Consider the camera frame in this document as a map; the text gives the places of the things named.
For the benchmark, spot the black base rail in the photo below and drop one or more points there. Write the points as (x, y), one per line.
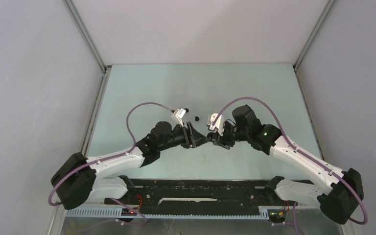
(202, 197)

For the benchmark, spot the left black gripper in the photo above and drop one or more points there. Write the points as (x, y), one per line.
(192, 138)

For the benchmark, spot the aluminium frame post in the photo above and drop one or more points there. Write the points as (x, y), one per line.
(314, 32)
(77, 19)

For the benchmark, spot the aluminium frame post right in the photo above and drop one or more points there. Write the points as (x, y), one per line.
(314, 32)

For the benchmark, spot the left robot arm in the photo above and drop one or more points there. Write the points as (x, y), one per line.
(81, 178)

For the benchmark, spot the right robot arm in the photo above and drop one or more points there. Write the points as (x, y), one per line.
(336, 192)

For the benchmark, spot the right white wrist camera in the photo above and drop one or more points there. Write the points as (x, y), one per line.
(215, 123)

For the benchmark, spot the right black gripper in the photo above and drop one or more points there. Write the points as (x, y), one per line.
(222, 140)

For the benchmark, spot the aluminium frame post left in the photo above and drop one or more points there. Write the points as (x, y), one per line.
(77, 19)

